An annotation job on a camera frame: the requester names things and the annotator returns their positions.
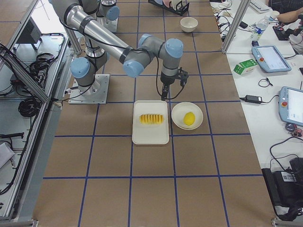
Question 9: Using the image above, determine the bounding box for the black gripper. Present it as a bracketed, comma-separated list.
[160, 72, 178, 100]

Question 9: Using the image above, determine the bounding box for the yellow spiral bread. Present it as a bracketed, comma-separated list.
[139, 114, 164, 124]

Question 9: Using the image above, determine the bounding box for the person forearm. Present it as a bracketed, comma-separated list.
[276, 8, 303, 23]

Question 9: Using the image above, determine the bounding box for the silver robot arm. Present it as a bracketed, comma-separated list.
[97, 0, 120, 23]
[50, 0, 188, 101]

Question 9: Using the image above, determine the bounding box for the cream round plate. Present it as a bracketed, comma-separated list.
[171, 102, 204, 130]

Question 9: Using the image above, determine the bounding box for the cream plate in rack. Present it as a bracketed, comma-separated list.
[171, 0, 183, 11]

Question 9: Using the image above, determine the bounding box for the pink plate in rack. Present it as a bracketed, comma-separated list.
[162, 0, 171, 8]

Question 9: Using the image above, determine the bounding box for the yellow lemon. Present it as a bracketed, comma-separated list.
[183, 112, 196, 126]

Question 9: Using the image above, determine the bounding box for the cream rectangular tray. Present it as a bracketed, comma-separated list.
[132, 100, 169, 145]

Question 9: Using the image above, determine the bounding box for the cream bowl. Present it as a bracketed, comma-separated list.
[180, 17, 198, 33]

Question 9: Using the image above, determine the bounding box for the green white carton box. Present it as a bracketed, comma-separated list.
[233, 59, 258, 75]

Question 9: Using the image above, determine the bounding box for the black power adapter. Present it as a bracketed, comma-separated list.
[245, 95, 263, 104]

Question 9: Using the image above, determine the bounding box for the far blue teach pendant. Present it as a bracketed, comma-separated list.
[251, 45, 292, 73]

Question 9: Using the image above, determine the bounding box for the blue teach pendant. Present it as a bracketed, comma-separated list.
[278, 86, 303, 126]
[251, 45, 292, 73]

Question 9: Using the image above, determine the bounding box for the water bottle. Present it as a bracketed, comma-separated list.
[250, 15, 269, 41]

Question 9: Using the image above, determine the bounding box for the near blue teach pendant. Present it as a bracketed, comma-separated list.
[278, 86, 303, 126]

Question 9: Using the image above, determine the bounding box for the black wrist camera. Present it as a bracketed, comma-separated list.
[177, 67, 188, 87]

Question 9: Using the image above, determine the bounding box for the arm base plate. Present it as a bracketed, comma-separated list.
[68, 74, 110, 105]
[101, 14, 118, 33]

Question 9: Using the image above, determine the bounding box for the aluminium frame post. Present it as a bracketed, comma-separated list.
[222, 0, 250, 53]

